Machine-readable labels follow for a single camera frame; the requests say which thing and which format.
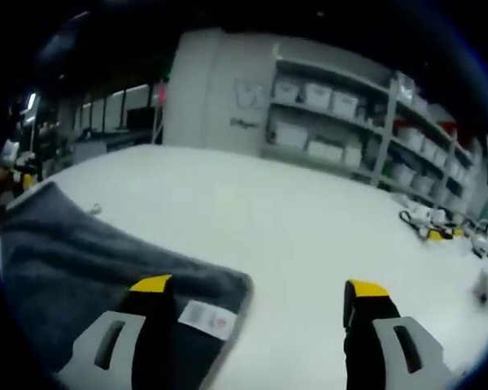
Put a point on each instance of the black monitor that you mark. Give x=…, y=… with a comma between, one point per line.
x=140, y=118

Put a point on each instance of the small white container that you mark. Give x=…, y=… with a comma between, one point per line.
x=482, y=243

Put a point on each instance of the grey metal shelf unit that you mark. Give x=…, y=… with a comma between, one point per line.
x=329, y=117
x=454, y=158

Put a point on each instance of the pink hanging sign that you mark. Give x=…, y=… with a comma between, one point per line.
x=162, y=93

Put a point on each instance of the white controller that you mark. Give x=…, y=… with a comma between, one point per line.
x=486, y=286

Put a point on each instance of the spare gripper with yellow tips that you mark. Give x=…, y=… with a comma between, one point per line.
x=435, y=233

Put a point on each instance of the grey office desk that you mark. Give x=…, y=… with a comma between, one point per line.
x=105, y=148

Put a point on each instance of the grey towel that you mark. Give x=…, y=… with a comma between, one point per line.
x=85, y=264

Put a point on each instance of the shelf with white bins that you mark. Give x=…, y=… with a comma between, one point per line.
x=319, y=95

